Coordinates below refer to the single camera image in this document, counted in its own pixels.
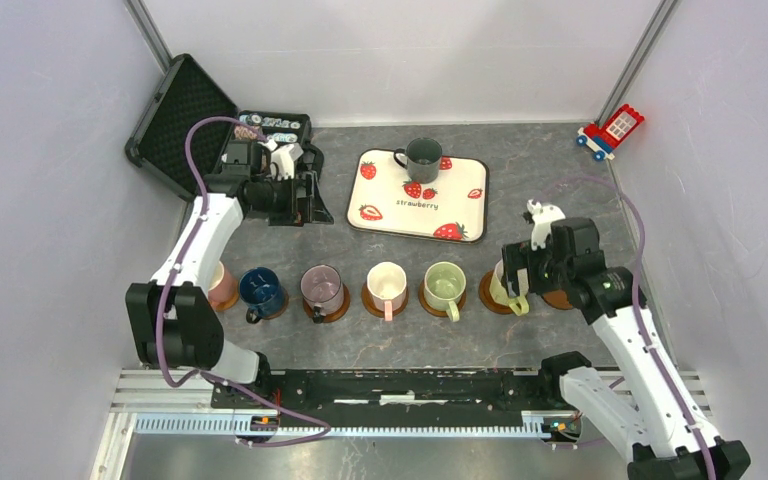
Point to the brown grooved wooden coaster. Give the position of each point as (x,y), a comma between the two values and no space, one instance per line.
(338,314)
(434,312)
(369,304)
(486,297)
(557,299)

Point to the aluminium frame rail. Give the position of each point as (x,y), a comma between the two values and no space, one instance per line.
(144,404)

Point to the dark blue mug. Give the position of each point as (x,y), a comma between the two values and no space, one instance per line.
(260,289)

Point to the yellow-green mug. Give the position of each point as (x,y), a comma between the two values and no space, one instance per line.
(517,305)

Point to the pale pink white mug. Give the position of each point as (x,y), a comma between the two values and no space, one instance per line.
(387,286)

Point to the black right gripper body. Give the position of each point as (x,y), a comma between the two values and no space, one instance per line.
(545,270)

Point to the white strawberry print tray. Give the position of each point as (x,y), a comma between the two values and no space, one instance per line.
(452,208)

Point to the light orange flat coaster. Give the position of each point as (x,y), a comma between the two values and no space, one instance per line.
(220,306)

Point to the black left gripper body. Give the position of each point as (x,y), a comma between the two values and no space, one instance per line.
(278,198)

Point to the lilac mug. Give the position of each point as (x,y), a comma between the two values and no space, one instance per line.
(323,292)

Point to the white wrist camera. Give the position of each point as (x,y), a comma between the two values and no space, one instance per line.
(283,161)
(541,216)

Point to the dark green mug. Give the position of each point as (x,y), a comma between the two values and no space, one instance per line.
(421,159)

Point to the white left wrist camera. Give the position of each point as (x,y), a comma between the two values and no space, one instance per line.
(283,161)

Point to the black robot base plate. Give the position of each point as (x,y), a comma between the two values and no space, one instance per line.
(420,398)

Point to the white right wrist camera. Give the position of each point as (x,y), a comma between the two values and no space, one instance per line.
(541,216)

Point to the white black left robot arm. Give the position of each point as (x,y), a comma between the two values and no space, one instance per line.
(173,321)

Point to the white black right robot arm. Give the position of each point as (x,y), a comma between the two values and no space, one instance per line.
(664,434)

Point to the light green mug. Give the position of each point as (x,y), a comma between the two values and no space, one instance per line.
(444,287)

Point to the dark walnut coaster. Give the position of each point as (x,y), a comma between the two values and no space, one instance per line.
(277,312)

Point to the red blue toy block car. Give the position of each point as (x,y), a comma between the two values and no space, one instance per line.
(603,140)

